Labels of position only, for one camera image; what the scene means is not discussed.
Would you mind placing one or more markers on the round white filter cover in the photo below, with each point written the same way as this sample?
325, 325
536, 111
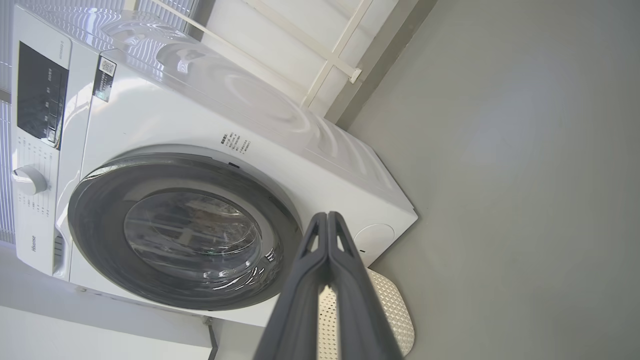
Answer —
375, 240

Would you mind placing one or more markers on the black-rimmed glass washer door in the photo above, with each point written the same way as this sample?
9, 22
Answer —
100, 225

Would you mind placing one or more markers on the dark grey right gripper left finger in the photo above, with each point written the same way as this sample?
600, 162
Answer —
295, 310

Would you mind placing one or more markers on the black washing machine display panel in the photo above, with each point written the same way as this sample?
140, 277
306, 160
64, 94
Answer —
40, 95

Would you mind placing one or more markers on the cream perforated laundry basket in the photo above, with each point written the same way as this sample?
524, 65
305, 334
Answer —
395, 310

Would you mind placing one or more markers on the white metal frame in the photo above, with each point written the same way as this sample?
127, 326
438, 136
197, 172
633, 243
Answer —
330, 60

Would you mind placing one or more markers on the small printed text sticker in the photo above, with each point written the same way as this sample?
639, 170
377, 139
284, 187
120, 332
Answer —
235, 141

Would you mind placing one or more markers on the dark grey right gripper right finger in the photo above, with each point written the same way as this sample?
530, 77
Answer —
360, 310

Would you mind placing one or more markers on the black QR code sticker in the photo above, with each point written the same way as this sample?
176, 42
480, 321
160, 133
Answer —
104, 82

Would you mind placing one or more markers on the white front-load washing machine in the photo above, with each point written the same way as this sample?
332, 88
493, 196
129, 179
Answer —
200, 115

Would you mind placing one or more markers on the white washing machine dial knob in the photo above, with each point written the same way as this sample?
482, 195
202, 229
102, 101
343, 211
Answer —
29, 181

